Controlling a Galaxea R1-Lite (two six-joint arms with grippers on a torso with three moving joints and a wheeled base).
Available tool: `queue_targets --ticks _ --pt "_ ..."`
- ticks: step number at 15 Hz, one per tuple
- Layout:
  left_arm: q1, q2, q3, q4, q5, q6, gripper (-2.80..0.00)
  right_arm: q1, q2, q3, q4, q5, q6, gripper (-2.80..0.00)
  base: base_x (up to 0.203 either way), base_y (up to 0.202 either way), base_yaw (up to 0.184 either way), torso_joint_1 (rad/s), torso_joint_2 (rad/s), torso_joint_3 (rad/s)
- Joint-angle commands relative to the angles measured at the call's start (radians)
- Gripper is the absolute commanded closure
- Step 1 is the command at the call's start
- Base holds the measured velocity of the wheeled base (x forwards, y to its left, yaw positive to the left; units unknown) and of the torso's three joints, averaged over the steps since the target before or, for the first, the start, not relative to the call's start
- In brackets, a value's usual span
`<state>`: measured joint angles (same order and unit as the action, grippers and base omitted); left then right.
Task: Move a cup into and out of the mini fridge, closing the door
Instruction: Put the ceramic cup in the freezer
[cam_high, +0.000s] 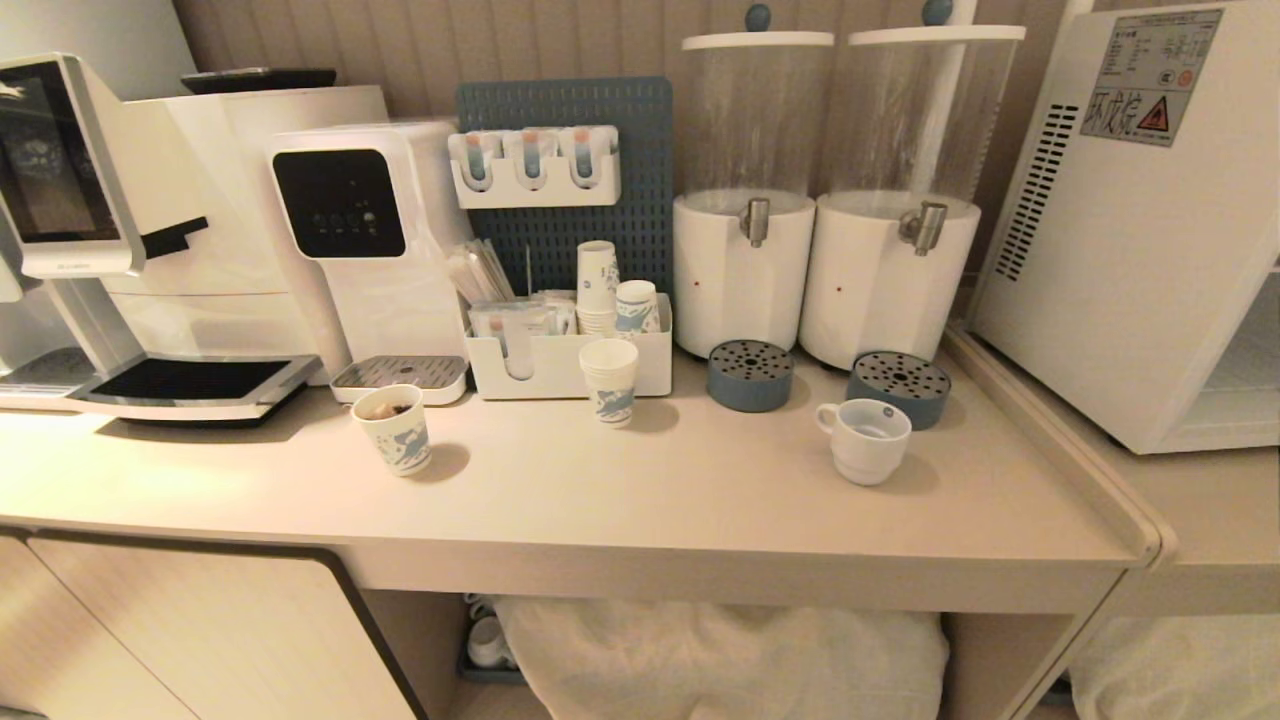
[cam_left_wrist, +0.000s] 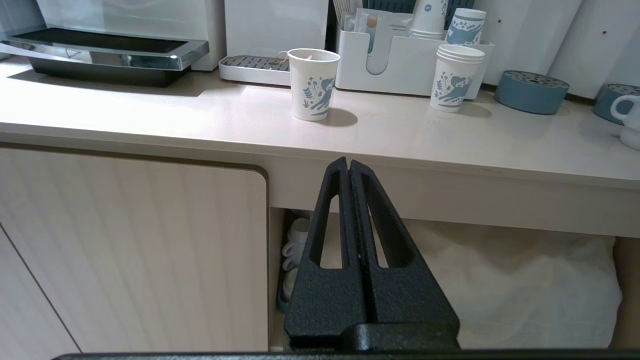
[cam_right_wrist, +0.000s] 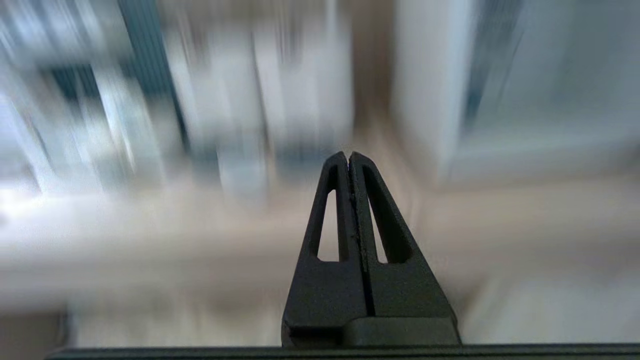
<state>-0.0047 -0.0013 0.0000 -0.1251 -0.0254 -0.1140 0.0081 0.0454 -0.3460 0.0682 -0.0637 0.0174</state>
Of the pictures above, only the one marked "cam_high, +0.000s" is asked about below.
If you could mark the metal drip tray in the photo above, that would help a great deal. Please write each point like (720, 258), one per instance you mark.
(400, 378)

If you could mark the white wall cup dispenser holder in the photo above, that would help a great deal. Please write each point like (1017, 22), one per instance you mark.
(535, 170)

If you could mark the white water dispenser black panel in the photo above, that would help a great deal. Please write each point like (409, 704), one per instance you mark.
(380, 270)

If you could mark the paper cup blue print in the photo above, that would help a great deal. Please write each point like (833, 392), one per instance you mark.
(636, 308)
(609, 385)

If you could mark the white coffee machine with screen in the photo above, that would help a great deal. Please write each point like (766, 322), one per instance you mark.
(120, 250)

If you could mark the stack of paper cups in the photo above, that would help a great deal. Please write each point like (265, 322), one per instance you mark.
(597, 285)

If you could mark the white condiment organizer box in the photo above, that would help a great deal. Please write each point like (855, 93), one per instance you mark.
(570, 365)

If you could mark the blue pegboard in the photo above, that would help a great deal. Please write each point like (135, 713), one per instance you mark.
(640, 180)

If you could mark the black flat tray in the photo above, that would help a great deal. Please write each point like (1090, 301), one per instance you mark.
(258, 79)

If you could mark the white ceramic mug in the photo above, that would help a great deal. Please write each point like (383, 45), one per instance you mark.
(865, 440)

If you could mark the paper cup with tea bag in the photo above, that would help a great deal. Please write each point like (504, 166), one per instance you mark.
(395, 432)

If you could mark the clear beverage dispenser white base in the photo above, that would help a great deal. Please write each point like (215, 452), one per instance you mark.
(895, 220)
(745, 200)

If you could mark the blue round drip tray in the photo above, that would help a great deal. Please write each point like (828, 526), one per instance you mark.
(898, 388)
(750, 375)

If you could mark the white mini fridge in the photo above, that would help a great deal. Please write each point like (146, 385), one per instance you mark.
(1130, 230)

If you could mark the wooden stirrer sticks bundle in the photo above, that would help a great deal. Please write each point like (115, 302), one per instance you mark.
(485, 272)

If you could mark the white cabinet door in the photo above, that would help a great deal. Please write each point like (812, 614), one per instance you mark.
(200, 630)

